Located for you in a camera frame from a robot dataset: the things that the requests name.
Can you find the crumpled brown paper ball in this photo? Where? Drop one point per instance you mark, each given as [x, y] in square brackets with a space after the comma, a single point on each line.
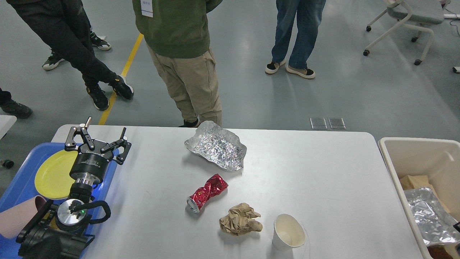
[240, 220]

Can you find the yellow plastic plate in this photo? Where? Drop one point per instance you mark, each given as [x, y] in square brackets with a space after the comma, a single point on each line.
[52, 178]

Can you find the person blue jeans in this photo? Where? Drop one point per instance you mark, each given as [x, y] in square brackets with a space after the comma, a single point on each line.
[308, 16]

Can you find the person dark trousers black sneakers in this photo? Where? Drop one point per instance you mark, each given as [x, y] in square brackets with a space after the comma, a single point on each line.
[56, 57]

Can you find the person dark shoes far left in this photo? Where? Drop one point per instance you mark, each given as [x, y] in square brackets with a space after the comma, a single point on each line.
[8, 105]

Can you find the person black trousers black shoes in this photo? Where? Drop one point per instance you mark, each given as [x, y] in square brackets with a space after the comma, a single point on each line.
[63, 26]

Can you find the beige plastic bin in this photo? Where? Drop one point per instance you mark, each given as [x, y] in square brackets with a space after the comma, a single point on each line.
[436, 158]

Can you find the white paper cup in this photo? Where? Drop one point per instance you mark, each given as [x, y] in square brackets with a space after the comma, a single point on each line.
[288, 233]

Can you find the crushed red can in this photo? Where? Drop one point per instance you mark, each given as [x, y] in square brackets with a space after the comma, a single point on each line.
[214, 186]

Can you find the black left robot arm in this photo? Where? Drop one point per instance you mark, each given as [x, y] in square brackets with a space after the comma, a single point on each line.
[57, 231]

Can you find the grey office chair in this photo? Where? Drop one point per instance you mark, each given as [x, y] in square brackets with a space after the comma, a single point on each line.
[412, 14]

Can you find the white side table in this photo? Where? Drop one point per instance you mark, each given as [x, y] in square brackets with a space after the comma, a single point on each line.
[6, 122]

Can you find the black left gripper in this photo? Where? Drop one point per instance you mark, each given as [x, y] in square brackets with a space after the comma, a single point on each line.
[91, 168]

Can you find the pink mug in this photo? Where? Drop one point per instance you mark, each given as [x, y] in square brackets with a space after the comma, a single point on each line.
[13, 220]

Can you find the large brown paper bag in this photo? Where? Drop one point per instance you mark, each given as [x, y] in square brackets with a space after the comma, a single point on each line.
[446, 251]

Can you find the foil tray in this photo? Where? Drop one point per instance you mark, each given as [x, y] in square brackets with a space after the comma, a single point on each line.
[435, 224]
[218, 145]

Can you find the person green sweater khaki trousers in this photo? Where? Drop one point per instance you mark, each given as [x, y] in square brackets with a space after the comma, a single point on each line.
[177, 36]

